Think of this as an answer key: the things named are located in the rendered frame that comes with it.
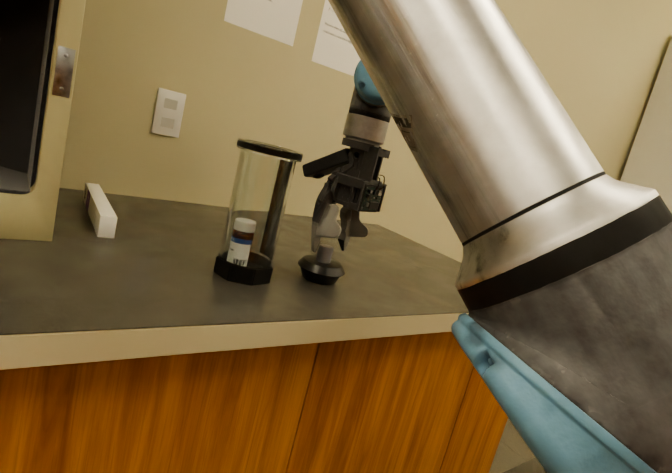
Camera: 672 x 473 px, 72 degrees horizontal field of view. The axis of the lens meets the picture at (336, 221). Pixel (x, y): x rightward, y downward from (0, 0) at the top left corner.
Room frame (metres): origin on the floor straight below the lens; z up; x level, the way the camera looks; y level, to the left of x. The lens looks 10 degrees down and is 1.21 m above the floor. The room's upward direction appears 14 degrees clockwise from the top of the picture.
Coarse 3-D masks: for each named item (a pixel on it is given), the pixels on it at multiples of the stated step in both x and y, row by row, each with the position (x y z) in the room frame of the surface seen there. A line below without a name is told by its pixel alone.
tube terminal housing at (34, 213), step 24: (72, 0) 0.68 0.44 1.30; (72, 24) 0.68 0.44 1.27; (72, 48) 0.68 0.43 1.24; (48, 96) 0.67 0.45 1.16; (48, 120) 0.67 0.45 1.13; (48, 144) 0.68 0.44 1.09; (48, 168) 0.68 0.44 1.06; (0, 192) 0.65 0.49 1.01; (48, 192) 0.68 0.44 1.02; (0, 216) 0.65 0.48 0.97; (24, 216) 0.67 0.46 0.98; (48, 216) 0.68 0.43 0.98; (48, 240) 0.69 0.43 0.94
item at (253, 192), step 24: (264, 144) 0.80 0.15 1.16; (240, 168) 0.73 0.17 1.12; (264, 168) 0.71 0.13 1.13; (288, 168) 0.74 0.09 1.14; (240, 192) 0.72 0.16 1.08; (264, 192) 0.72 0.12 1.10; (288, 192) 0.76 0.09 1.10; (240, 216) 0.72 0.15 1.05; (264, 216) 0.72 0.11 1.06; (240, 240) 0.71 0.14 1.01; (264, 240) 0.72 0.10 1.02; (240, 264) 0.71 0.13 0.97; (264, 264) 0.73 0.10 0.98
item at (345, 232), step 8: (344, 208) 0.86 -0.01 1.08; (344, 216) 0.86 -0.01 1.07; (352, 216) 0.86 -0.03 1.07; (344, 224) 0.87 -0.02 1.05; (352, 224) 0.86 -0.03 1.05; (360, 224) 0.85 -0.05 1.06; (344, 232) 0.87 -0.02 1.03; (352, 232) 0.87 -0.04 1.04; (360, 232) 0.85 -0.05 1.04; (344, 240) 0.87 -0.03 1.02; (344, 248) 0.87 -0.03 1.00
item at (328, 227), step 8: (328, 208) 0.81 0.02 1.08; (336, 208) 0.80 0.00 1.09; (328, 216) 0.80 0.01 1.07; (336, 216) 0.80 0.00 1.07; (312, 224) 0.80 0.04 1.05; (320, 224) 0.80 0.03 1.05; (328, 224) 0.79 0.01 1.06; (336, 224) 0.79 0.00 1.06; (312, 232) 0.80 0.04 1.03; (320, 232) 0.80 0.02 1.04; (328, 232) 0.79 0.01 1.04; (336, 232) 0.78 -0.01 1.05; (312, 240) 0.80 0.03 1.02; (312, 248) 0.80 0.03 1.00
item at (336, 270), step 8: (320, 248) 0.83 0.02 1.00; (328, 248) 0.83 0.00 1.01; (304, 256) 0.84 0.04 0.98; (312, 256) 0.86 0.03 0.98; (320, 256) 0.83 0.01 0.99; (328, 256) 0.83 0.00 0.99; (304, 264) 0.81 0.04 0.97; (312, 264) 0.81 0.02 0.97; (320, 264) 0.81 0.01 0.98; (328, 264) 0.83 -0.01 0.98; (336, 264) 0.84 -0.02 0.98; (304, 272) 0.82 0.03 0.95; (312, 272) 0.80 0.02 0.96; (320, 272) 0.80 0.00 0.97; (328, 272) 0.80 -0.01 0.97; (336, 272) 0.81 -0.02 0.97; (344, 272) 0.84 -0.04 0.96; (312, 280) 0.81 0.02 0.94; (320, 280) 0.81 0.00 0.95; (328, 280) 0.81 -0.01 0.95; (336, 280) 0.83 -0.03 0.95
